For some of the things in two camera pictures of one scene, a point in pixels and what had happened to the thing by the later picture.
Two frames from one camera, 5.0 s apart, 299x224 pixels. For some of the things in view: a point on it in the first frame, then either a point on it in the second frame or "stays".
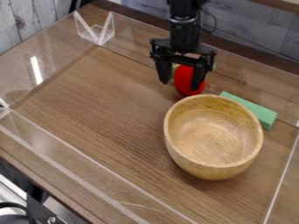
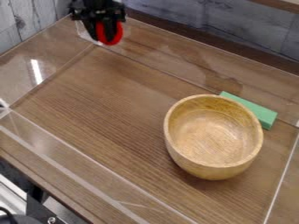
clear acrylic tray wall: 113,150 stays
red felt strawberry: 182,73 to 101,34
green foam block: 265,115 stays
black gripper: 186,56 to 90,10
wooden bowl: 212,134 stays
